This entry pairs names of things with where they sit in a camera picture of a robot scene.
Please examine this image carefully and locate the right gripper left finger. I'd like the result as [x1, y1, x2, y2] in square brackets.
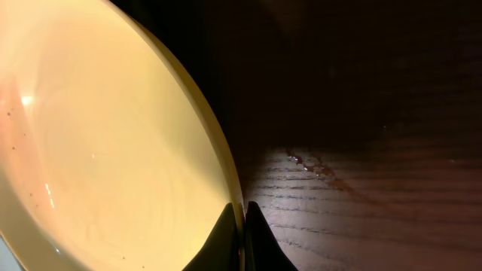
[183, 203, 239, 271]

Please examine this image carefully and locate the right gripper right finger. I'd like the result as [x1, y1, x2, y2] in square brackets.
[245, 201, 297, 271]

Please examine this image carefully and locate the yellow plate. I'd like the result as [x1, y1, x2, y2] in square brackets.
[1, 0, 243, 270]

